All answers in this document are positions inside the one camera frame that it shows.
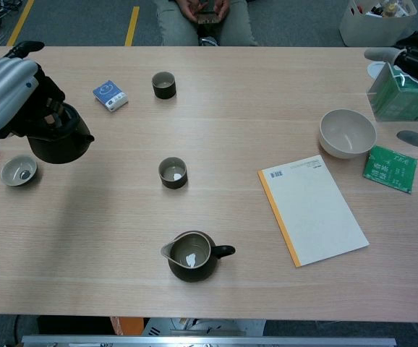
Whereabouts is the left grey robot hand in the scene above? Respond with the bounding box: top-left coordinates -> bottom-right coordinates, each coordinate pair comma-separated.
0,40 -> 66,143

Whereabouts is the black teapot kettle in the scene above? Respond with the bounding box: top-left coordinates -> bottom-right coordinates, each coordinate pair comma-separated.
26,103 -> 95,165

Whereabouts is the dark cylindrical teacup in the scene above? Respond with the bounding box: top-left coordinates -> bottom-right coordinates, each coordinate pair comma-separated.
151,71 -> 177,100
158,156 -> 189,190

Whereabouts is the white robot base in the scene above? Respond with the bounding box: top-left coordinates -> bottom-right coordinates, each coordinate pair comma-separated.
142,317 -> 267,337

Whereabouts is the white round table grommet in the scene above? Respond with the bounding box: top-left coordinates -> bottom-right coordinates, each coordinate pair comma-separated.
367,61 -> 389,78

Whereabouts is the green tissue box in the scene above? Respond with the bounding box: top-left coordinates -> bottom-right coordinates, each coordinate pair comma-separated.
366,59 -> 418,122

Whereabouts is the white storage bin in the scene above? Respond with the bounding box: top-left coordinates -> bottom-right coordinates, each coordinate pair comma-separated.
338,0 -> 418,47

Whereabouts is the small grey shallow cup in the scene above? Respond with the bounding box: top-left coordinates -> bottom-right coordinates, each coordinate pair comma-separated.
0,155 -> 38,187

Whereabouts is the blue tea bag packet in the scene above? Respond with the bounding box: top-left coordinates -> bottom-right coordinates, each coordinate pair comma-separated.
93,80 -> 129,113

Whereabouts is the large beige bowl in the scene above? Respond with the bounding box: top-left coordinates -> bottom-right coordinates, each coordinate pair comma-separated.
318,108 -> 378,160

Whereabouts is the green tea sachet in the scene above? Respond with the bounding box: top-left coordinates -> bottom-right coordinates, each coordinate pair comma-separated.
362,145 -> 418,194

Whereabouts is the seated person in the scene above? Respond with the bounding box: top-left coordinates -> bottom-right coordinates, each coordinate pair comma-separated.
153,0 -> 259,47

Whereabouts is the white notebook yellow spine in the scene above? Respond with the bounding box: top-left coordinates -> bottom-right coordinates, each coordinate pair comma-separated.
257,155 -> 370,269

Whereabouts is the dark phone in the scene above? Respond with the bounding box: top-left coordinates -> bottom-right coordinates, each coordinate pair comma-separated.
195,9 -> 222,25

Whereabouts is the orange panel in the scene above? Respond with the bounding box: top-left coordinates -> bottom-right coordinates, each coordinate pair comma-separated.
109,316 -> 145,336

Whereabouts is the dark pitcher with handle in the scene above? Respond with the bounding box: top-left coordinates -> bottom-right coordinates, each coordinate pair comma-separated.
160,231 -> 236,283

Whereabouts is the aluminium rail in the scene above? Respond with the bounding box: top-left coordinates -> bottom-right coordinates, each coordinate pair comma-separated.
20,334 -> 397,347

